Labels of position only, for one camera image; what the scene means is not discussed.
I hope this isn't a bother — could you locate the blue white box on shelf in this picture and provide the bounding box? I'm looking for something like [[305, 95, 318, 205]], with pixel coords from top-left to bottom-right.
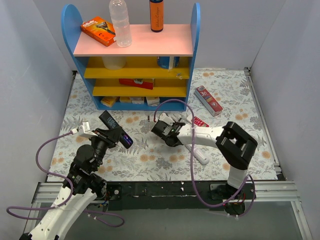
[[157, 56, 180, 70]]

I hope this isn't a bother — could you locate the white orange soap box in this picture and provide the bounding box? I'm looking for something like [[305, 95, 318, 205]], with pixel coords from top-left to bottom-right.
[[130, 97, 145, 105]]

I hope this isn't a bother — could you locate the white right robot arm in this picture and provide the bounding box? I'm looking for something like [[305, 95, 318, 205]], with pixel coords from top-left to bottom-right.
[[151, 120, 258, 199]]

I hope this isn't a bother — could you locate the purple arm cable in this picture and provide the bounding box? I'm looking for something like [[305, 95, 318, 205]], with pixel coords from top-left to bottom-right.
[[6, 131, 125, 228], [153, 99, 257, 217]]

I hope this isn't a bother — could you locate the yellow orange box on shelf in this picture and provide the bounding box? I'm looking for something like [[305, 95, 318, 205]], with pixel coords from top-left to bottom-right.
[[100, 96, 119, 108]]

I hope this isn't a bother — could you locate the orange cologne bottle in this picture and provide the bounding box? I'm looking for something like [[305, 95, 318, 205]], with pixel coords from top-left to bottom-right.
[[149, 0, 164, 33]]

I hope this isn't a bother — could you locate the white cup on shelf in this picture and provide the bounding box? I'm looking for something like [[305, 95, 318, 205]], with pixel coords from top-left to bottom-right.
[[101, 56, 127, 70]]

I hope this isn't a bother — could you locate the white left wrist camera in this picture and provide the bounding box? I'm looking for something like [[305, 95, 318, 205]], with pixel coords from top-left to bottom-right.
[[71, 121, 98, 139]]

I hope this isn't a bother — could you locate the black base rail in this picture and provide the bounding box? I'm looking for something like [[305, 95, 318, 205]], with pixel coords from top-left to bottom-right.
[[97, 181, 236, 211]]

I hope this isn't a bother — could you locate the black tv remote control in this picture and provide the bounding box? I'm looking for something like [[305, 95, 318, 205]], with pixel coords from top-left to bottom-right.
[[98, 109, 134, 150]]

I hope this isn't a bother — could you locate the clear plastic bottle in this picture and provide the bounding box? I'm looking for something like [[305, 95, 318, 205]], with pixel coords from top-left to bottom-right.
[[109, 0, 132, 48]]

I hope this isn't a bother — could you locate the red box on shelf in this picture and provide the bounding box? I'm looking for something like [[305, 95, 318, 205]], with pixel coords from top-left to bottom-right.
[[118, 78, 154, 90]]

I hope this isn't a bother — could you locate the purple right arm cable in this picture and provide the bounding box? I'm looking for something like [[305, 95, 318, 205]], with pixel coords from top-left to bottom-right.
[[153, 99, 257, 217]]

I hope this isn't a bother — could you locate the blue and yellow shelf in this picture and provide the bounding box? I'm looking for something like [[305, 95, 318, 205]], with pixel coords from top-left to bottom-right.
[[61, 3, 201, 112]]

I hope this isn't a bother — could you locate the red toothpaste box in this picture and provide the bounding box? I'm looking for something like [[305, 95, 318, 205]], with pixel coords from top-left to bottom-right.
[[194, 85, 223, 117]]

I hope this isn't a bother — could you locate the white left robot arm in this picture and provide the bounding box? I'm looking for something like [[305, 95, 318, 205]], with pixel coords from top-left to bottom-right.
[[20, 126, 123, 240]]

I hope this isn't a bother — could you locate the orange razor box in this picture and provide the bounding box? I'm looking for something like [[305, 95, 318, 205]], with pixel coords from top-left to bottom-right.
[[80, 16, 116, 47]]

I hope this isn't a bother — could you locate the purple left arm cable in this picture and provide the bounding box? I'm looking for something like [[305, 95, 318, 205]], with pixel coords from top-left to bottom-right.
[[6, 131, 125, 228]]

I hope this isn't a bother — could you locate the white and red remote control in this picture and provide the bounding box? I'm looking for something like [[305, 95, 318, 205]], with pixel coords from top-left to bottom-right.
[[193, 144, 210, 166]]

